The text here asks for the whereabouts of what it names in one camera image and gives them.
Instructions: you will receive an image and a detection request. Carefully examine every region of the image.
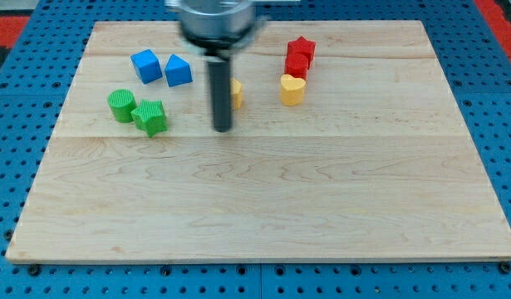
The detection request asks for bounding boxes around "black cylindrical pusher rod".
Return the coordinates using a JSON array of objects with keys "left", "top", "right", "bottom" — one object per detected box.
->
[{"left": 207, "top": 56, "right": 233, "bottom": 133}]

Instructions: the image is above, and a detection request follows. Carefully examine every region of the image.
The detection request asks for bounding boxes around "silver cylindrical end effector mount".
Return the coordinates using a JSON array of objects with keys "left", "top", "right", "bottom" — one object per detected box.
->
[{"left": 165, "top": 0, "right": 267, "bottom": 56}]

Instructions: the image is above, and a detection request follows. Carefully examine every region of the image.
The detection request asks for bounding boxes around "yellow hexagon block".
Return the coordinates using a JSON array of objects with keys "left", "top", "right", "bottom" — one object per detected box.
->
[{"left": 231, "top": 78, "right": 243, "bottom": 110}]

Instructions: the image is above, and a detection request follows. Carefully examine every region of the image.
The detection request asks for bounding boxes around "yellow heart block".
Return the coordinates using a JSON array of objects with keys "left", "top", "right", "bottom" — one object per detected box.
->
[{"left": 280, "top": 74, "right": 306, "bottom": 106}]

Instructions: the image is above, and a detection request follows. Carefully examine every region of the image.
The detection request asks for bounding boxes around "blue triangle block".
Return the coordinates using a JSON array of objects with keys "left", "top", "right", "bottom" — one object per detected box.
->
[{"left": 165, "top": 54, "right": 193, "bottom": 87}]

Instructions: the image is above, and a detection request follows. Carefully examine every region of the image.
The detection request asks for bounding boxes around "blue cube block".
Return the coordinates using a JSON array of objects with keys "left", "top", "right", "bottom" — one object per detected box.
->
[{"left": 130, "top": 49, "right": 163, "bottom": 84}]

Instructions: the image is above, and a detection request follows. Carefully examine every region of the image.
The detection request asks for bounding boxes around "red cylinder block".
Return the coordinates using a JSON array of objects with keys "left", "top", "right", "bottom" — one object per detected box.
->
[{"left": 284, "top": 53, "right": 309, "bottom": 80}]

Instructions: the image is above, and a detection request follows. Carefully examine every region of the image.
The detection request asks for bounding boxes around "green star block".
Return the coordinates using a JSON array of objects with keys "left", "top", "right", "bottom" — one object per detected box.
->
[{"left": 130, "top": 100, "right": 168, "bottom": 138}]

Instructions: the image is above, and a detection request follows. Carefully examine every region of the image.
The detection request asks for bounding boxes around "red star block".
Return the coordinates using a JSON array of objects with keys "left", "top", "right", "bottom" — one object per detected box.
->
[{"left": 287, "top": 36, "right": 316, "bottom": 68}]

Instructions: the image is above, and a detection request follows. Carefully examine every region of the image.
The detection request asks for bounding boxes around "green cylinder block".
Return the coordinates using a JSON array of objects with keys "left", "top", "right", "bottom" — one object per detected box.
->
[{"left": 107, "top": 89, "right": 136, "bottom": 123}]

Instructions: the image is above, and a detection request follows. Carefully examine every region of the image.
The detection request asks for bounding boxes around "light wooden board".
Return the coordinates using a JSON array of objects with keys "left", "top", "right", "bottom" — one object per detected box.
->
[{"left": 6, "top": 21, "right": 511, "bottom": 264}]

